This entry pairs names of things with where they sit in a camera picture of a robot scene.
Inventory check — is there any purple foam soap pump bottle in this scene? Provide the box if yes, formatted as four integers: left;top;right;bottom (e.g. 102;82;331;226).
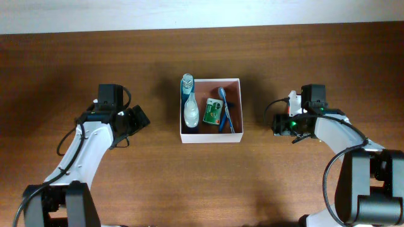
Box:
184;92;199;134

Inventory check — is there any teal mouthwash bottle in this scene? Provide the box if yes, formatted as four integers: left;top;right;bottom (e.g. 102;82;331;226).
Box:
181;73;194;104

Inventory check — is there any blue disposable razor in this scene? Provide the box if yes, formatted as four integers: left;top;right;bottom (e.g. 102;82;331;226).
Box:
218;102;235;133

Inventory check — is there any pink cardboard box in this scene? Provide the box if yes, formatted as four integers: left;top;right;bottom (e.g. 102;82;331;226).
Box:
179;78;244;143

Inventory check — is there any blue toothbrush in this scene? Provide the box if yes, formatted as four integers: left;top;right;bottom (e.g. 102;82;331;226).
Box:
218;87;235;134

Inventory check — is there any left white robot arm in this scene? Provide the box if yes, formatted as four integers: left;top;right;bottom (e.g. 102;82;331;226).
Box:
13;84;150;226

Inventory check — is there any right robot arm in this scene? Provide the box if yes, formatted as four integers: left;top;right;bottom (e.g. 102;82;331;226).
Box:
271;84;403;226

